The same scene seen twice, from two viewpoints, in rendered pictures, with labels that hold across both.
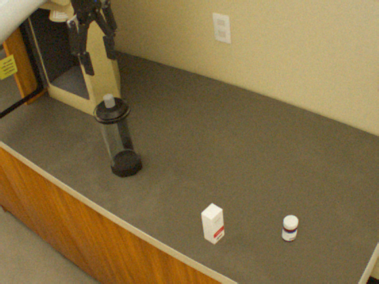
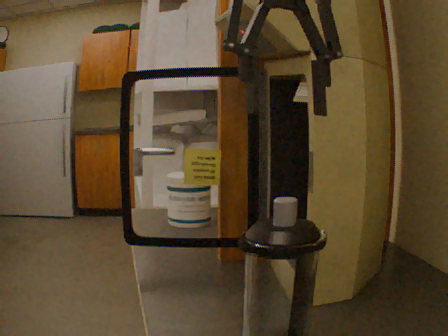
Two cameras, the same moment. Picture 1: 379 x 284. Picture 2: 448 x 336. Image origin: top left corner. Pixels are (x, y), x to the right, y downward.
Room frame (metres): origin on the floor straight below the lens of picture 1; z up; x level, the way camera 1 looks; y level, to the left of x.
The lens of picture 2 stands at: (0.46, -0.12, 1.33)
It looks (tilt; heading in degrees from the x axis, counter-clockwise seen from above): 8 degrees down; 37
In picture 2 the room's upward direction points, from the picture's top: straight up
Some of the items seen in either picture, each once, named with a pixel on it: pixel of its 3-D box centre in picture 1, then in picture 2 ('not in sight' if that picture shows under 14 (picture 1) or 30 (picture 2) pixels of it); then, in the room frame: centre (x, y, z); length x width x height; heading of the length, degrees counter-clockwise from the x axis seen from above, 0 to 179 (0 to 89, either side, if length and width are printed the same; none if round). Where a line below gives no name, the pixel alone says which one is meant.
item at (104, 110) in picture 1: (110, 105); (284, 226); (1.00, 0.20, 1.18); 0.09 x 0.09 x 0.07
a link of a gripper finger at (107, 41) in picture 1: (109, 48); (318, 87); (1.03, 0.17, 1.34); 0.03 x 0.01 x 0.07; 48
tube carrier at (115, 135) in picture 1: (119, 137); (278, 309); (1.00, 0.20, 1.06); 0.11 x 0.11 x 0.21
